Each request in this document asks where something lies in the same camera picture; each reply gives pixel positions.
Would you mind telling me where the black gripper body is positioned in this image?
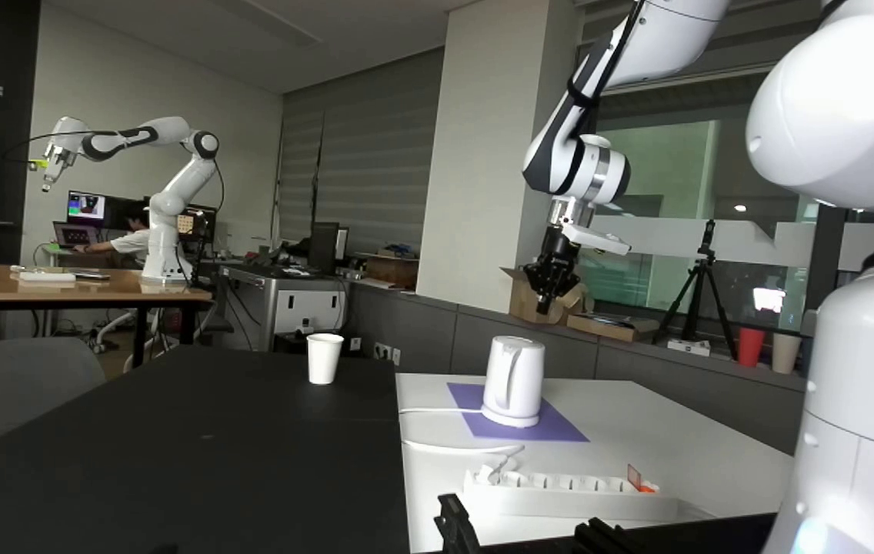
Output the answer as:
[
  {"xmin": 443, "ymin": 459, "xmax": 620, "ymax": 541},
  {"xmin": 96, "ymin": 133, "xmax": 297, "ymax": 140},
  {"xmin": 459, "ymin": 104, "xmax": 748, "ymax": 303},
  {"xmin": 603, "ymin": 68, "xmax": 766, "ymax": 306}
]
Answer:
[{"xmin": 523, "ymin": 226, "xmax": 588, "ymax": 299}]

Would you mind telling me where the white mug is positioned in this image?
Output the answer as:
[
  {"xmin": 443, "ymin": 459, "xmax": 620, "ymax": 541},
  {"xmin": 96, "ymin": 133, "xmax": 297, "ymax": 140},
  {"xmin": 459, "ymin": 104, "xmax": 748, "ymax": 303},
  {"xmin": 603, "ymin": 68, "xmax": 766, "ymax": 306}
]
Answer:
[{"xmin": 481, "ymin": 333, "xmax": 549, "ymax": 431}]

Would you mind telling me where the brown cardboard box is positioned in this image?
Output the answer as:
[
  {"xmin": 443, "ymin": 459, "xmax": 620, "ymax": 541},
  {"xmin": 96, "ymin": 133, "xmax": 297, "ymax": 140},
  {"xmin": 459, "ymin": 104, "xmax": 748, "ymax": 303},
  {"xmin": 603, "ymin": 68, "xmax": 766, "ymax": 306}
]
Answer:
[{"xmin": 501, "ymin": 264, "xmax": 638, "ymax": 345}]

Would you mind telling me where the purple rectangular mat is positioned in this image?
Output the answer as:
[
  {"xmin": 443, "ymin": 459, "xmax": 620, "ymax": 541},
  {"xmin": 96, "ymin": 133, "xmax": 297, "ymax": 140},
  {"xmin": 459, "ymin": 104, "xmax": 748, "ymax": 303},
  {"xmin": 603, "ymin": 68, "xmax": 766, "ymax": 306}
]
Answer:
[{"xmin": 443, "ymin": 378, "xmax": 590, "ymax": 446}]

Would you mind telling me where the white power strip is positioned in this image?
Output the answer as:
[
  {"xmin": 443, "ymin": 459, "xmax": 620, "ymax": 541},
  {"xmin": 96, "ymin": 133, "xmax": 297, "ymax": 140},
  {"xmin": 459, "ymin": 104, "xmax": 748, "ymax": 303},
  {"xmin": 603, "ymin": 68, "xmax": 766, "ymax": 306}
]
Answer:
[{"xmin": 461, "ymin": 462, "xmax": 660, "ymax": 503}]

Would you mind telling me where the red cup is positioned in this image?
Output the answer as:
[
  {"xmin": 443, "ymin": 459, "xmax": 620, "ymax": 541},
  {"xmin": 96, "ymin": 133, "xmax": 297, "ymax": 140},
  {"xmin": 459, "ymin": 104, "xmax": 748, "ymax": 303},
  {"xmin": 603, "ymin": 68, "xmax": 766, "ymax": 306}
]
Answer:
[{"xmin": 733, "ymin": 328, "xmax": 769, "ymax": 374}]

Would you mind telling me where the white paper cup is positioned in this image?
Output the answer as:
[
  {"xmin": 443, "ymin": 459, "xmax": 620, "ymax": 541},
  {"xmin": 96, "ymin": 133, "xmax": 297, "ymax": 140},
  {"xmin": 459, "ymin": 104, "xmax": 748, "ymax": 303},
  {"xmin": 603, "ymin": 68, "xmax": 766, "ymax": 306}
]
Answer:
[{"xmin": 305, "ymin": 331, "xmax": 347, "ymax": 391}]

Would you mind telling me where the beige cup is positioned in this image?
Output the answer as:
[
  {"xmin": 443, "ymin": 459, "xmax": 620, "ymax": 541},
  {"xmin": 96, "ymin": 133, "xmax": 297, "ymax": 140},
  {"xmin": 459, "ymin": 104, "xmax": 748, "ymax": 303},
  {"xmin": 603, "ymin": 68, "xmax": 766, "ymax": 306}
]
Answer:
[{"xmin": 769, "ymin": 333, "xmax": 802, "ymax": 378}]

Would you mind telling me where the black table clamp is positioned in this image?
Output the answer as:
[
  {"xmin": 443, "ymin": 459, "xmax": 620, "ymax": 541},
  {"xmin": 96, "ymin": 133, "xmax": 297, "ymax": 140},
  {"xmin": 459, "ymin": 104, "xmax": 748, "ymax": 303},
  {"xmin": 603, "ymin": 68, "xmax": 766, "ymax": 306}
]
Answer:
[
  {"xmin": 431, "ymin": 489, "xmax": 482, "ymax": 554},
  {"xmin": 568, "ymin": 515, "xmax": 658, "ymax": 554}
]

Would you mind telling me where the white metal cabinet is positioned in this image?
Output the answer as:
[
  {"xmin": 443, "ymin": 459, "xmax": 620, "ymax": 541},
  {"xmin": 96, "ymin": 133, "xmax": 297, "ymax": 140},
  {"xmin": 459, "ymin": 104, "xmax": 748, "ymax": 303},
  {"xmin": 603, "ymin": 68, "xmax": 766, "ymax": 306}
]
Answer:
[{"xmin": 217, "ymin": 264, "xmax": 350, "ymax": 356}]

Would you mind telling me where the person in white shirt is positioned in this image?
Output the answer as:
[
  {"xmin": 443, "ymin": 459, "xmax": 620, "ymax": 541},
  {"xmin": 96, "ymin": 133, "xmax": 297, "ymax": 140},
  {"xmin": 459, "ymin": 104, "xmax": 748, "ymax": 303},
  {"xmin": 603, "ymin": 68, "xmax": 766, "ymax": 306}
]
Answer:
[{"xmin": 84, "ymin": 214, "xmax": 154, "ymax": 261}]

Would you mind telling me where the lit computer monitor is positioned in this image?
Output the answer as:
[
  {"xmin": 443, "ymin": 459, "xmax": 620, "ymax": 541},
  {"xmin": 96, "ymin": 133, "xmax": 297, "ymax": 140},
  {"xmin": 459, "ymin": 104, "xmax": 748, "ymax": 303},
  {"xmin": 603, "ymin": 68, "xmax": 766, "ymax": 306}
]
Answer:
[{"xmin": 62, "ymin": 187, "xmax": 111, "ymax": 226}]

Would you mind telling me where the wooden table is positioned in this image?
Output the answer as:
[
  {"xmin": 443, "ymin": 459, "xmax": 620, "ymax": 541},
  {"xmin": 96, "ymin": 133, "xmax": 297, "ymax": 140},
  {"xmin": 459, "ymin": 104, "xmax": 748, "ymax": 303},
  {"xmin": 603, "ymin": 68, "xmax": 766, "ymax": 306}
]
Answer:
[{"xmin": 0, "ymin": 261, "xmax": 217, "ymax": 375}]

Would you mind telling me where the grey chair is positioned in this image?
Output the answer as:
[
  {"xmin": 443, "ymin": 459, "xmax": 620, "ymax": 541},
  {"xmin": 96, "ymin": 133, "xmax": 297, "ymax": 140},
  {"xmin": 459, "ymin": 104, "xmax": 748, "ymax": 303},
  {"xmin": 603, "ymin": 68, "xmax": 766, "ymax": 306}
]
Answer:
[{"xmin": 0, "ymin": 337, "xmax": 106, "ymax": 469}]

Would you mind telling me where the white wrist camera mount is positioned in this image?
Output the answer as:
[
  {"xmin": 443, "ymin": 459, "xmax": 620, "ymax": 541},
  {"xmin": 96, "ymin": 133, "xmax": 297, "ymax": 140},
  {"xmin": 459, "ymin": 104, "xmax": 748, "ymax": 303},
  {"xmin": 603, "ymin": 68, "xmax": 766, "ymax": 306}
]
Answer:
[{"xmin": 556, "ymin": 217, "xmax": 634, "ymax": 261}]

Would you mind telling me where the black camera tripod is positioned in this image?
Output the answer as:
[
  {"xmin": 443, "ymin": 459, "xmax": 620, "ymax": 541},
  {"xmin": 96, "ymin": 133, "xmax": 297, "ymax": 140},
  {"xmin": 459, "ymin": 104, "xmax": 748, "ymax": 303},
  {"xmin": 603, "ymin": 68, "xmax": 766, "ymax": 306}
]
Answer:
[{"xmin": 649, "ymin": 217, "xmax": 740, "ymax": 360}]

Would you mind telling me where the white wall outlet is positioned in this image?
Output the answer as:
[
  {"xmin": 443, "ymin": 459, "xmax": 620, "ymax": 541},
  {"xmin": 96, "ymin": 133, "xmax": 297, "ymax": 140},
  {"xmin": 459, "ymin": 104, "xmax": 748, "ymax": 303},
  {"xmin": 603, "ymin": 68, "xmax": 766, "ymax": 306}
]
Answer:
[{"xmin": 368, "ymin": 340, "xmax": 406, "ymax": 369}]

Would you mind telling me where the white kettle power cable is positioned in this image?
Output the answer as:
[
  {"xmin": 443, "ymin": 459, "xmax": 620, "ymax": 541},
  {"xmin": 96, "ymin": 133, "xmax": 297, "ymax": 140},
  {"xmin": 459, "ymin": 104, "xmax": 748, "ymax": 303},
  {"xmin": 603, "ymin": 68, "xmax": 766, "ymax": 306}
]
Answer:
[{"xmin": 406, "ymin": 441, "xmax": 530, "ymax": 486}]

